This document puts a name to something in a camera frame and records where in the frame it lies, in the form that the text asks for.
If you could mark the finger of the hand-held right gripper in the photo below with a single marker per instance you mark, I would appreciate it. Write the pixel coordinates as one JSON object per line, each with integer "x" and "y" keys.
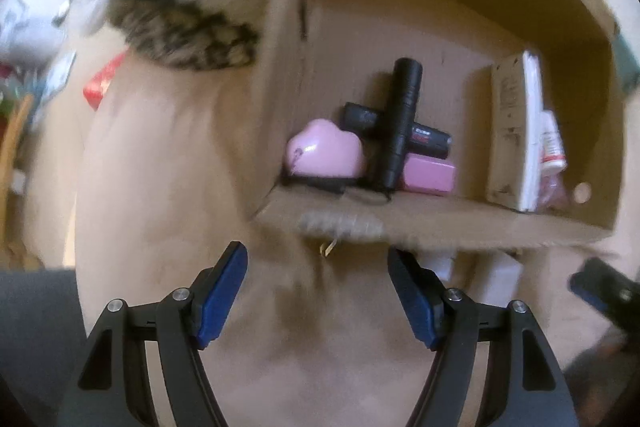
{"x": 607, "y": 289}

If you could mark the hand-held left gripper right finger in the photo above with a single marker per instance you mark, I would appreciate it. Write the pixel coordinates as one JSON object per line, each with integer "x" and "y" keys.
{"x": 410, "y": 292}

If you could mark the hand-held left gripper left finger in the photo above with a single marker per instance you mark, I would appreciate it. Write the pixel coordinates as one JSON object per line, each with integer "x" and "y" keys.
{"x": 225, "y": 292}

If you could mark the pink rectangular box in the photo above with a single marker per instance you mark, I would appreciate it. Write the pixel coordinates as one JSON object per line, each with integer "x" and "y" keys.
{"x": 430, "y": 174}

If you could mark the black tube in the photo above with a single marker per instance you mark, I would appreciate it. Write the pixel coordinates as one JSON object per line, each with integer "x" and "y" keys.
{"x": 430, "y": 139}

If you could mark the white bottle with red label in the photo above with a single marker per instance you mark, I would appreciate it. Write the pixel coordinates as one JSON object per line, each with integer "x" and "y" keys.
{"x": 552, "y": 142}

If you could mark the pink heart-shaped case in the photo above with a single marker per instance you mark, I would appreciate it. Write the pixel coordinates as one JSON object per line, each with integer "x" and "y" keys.
{"x": 325, "y": 152}

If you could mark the black flashlight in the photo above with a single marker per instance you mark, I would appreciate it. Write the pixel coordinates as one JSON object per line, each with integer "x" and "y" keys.
{"x": 400, "y": 117}

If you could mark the beige box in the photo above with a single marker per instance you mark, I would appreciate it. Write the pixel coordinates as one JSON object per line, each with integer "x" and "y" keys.
{"x": 507, "y": 132}

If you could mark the brown cardboard box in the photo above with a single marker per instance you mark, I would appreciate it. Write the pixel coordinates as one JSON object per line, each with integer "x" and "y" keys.
{"x": 450, "y": 17}

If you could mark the small gold clip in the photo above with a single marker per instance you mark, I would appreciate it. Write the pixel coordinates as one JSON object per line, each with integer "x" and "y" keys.
{"x": 327, "y": 249}

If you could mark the dark grey cloth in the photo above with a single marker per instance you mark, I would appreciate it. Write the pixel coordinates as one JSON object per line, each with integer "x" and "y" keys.
{"x": 40, "y": 347}

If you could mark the red patterned box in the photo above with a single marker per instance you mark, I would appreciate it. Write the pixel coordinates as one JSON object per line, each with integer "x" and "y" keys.
{"x": 102, "y": 82}

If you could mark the wooden chair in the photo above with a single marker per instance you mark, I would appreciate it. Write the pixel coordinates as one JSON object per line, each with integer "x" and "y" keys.
{"x": 12, "y": 167}

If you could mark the white plastic bag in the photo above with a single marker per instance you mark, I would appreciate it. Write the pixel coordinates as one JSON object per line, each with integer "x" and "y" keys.
{"x": 27, "y": 22}

